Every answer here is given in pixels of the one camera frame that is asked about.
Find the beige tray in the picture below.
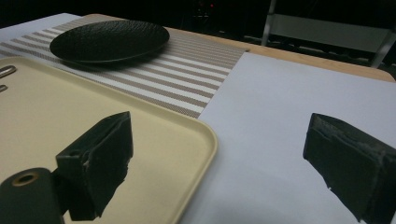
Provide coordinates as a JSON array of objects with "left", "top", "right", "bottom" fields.
[{"left": 0, "top": 55, "right": 219, "bottom": 224}]

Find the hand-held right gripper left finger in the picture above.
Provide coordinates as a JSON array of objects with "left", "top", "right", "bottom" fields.
[{"left": 55, "top": 110, "right": 134, "bottom": 222}]

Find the white metal stand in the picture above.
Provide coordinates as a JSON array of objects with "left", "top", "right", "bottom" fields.
[{"left": 261, "top": 0, "right": 396, "bottom": 69}]

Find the black textured plate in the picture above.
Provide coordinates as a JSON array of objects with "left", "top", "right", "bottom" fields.
[{"left": 49, "top": 20, "right": 171, "bottom": 65}]

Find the silver table knife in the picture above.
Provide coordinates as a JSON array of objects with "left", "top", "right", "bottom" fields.
[{"left": 0, "top": 64, "right": 18, "bottom": 79}]

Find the white paper sheet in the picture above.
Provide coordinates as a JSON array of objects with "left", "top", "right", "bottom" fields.
[{"left": 0, "top": 12, "right": 396, "bottom": 224}]

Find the striped placemat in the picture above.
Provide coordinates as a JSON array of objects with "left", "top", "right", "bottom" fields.
[{"left": 0, "top": 13, "right": 250, "bottom": 119}]

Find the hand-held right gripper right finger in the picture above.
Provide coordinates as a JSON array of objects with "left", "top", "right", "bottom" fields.
[{"left": 302, "top": 112, "right": 396, "bottom": 224}]

